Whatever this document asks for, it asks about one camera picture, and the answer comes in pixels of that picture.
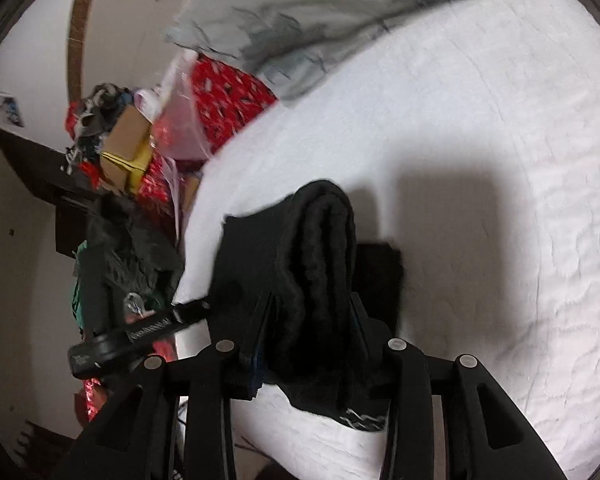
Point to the red patterned package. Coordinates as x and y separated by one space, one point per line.
157 180

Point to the dark green clothes pile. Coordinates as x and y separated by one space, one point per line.
130 245

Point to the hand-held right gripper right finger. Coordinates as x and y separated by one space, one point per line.
362 325

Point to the brown wooden door frame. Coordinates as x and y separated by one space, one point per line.
80 35

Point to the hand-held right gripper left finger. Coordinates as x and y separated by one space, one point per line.
256 365

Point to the cardboard box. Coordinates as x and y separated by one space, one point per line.
125 135

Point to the red printed bed sheet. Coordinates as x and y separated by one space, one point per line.
225 95

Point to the multicoloured cloth heap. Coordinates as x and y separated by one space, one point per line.
90 110

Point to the black pants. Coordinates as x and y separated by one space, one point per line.
320 260

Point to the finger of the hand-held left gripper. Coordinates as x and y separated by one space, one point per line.
192 311

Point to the dark wooden cabinet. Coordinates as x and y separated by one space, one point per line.
35 165

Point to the clear plastic bag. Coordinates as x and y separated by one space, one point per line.
180 130

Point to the small wall sticker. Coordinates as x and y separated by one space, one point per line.
11 109

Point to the grey floral quilt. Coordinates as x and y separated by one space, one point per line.
305 20

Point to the white quilted bed blanket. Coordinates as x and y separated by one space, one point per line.
480 110

